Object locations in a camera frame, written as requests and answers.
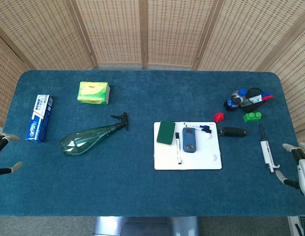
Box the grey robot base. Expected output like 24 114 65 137
93 216 200 236

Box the Pepsi cola bottle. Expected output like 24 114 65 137
223 88 248 113

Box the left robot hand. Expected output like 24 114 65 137
0 132 23 177

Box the white pipette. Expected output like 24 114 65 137
259 123 281 174

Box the blue table cloth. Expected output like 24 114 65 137
0 70 305 217

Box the green toy block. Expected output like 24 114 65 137
243 112 263 123

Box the thick blue marker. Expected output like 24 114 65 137
248 92 273 101

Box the green tissue pack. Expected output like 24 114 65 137
77 81 111 105

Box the black stapler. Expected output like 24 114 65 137
218 126 247 138

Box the green yellow sponge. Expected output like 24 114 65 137
156 120 176 146

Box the blue toothpaste box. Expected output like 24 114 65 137
25 94 54 143

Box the short black-capped whiteboard marker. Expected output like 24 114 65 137
191 125 213 134

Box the blue-capped whiteboard marker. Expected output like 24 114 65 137
183 122 210 130

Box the long black-capped whiteboard marker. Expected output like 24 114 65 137
175 132 183 165

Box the green transparent spray bottle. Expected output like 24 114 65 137
60 112 130 157

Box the blue whiteboard eraser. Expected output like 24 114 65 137
182 127 199 153

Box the white whiteboard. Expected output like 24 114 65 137
153 121 223 171

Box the bamboo folding screen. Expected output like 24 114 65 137
0 0 305 138

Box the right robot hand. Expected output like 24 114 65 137
275 143 305 199

